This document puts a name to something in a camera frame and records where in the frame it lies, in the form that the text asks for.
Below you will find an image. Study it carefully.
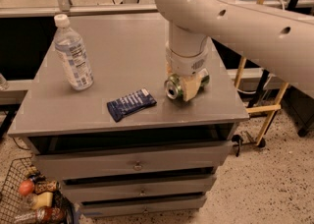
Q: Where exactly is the yellow bottle in basket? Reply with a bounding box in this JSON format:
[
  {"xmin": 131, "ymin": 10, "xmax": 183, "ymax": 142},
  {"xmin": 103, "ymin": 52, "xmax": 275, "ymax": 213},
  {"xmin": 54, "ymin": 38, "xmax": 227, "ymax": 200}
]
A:
[{"xmin": 26, "ymin": 192, "xmax": 53, "ymax": 209}]

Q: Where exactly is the clear plastic water bottle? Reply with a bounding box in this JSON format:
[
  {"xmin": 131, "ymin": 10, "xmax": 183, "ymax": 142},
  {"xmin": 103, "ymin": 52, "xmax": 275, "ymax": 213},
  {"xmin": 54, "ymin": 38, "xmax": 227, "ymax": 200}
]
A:
[{"xmin": 53, "ymin": 14, "xmax": 94, "ymax": 90}]

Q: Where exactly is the top grey drawer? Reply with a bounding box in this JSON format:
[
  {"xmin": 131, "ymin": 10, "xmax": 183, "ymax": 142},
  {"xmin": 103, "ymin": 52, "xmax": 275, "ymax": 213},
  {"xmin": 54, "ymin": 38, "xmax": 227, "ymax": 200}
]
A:
[{"xmin": 32, "ymin": 140, "xmax": 232, "ymax": 180}]

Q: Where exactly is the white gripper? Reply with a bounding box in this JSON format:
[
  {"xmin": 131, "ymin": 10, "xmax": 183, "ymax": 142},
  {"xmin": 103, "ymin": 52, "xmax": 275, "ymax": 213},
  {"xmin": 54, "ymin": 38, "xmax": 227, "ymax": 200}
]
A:
[{"xmin": 166, "ymin": 43, "xmax": 209, "ymax": 101}]

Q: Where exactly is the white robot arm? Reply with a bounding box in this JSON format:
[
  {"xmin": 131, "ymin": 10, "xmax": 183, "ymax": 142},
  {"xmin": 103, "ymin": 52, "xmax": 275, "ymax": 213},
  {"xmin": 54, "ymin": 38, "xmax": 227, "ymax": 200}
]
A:
[{"xmin": 155, "ymin": 0, "xmax": 314, "ymax": 97}]

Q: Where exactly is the grey drawer cabinet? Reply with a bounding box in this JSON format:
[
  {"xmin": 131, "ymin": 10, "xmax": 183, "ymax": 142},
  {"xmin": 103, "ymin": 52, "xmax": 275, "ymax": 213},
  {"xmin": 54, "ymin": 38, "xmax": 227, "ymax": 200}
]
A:
[{"xmin": 9, "ymin": 13, "xmax": 247, "ymax": 217}]

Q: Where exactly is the red bottle in basket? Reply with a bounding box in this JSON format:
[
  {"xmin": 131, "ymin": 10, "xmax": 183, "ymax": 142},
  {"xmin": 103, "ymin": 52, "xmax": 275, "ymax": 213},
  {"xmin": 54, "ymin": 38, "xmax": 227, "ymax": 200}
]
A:
[{"xmin": 13, "ymin": 207, "xmax": 65, "ymax": 224}]

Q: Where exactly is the blue snack bar wrapper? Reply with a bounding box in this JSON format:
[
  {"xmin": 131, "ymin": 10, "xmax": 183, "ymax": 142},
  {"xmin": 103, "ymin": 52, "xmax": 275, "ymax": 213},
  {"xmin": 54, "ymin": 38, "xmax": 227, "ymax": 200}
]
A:
[{"xmin": 106, "ymin": 88, "xmax": 157, "ymax": 122}]

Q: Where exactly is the bottom grey drawer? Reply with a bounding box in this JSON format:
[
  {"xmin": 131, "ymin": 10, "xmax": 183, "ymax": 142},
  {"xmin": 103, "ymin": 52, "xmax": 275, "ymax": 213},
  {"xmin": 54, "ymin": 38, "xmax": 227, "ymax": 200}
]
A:
[{"xmin": 80, "ymin": 195, "xmax": 206, "ymax": 218}]

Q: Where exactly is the yellow wooden frame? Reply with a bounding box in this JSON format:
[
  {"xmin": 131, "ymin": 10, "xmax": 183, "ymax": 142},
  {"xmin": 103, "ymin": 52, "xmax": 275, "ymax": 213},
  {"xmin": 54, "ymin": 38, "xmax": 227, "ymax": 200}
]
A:
[{"xmin": 233, "ymin": 0, "xmax": 291, "ymax": 147}]

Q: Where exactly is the green soda can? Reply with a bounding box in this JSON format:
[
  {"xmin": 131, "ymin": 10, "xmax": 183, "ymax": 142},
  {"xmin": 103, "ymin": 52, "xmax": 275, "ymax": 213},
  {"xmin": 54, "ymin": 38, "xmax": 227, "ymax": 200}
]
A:
[{"xmin": 164, "ymin": 72, "xmax": 211, "ymax": 101}]

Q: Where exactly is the middle grey drawer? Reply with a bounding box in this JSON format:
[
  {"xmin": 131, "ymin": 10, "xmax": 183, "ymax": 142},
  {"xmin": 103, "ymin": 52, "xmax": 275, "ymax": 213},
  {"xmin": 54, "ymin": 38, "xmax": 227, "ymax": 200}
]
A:
[{"xmin": 62, "ymin": 174, "xmax": 216, "ymax": 203}]

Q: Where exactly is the orange ball in basket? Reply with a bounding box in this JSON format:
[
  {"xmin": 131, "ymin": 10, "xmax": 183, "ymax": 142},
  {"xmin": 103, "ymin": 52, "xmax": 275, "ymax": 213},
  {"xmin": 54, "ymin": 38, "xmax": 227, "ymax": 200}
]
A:
[{"xmin": 19, "ymin": 180, "xmax": 34, "ymax": 196}]

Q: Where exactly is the grey drawer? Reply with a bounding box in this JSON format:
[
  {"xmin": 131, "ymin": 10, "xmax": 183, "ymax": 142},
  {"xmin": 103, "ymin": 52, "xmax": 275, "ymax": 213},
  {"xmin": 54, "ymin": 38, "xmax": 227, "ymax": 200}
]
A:
[
  {"xmin": 32, "ymin": 140, "xmax": 232, "ymax": 180},
  {"xmin": 62, "ymin": 174, "xmax": 216, "ymax": 203},
  {"xmin": 80, "ymin": 195, "xmax": 206, "ymax": 218}
]

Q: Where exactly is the black wire basket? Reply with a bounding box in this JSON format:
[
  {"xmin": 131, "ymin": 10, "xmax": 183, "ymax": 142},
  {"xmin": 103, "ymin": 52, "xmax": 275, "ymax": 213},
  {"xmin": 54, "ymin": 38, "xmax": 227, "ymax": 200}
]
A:
[{"xmin": 0, "ymin": 157, "xmax": 75, "ymax": 224}]

